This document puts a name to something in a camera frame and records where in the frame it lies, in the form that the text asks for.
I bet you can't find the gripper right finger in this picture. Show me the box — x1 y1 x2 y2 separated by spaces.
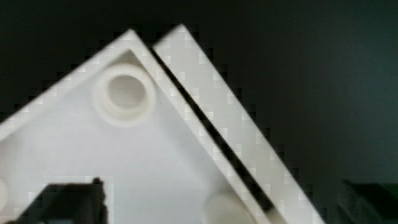
336 180 398 224

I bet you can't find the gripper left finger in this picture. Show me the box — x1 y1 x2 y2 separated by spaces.
16 178 109 224

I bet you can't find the white square table top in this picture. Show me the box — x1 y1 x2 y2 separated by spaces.
0 29 286 224

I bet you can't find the white L-shaped fence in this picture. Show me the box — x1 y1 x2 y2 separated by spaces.
153 26 325 224

